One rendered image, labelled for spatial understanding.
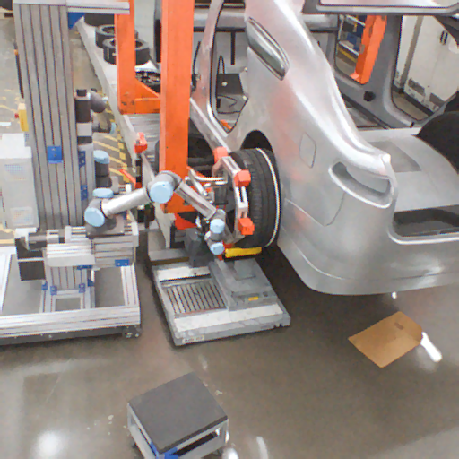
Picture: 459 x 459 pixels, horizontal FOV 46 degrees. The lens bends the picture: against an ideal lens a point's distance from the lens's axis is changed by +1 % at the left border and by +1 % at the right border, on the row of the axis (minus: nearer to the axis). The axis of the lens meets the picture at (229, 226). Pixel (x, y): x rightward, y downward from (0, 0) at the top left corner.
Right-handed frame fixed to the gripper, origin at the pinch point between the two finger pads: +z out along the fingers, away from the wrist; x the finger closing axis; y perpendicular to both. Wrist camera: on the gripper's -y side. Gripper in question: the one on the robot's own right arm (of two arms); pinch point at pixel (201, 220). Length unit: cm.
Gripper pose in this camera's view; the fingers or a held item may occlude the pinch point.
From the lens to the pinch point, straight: 335.5
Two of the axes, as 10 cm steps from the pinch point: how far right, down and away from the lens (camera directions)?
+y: 0.9, -8.4, -5.4
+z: -3.2, -5.4, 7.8
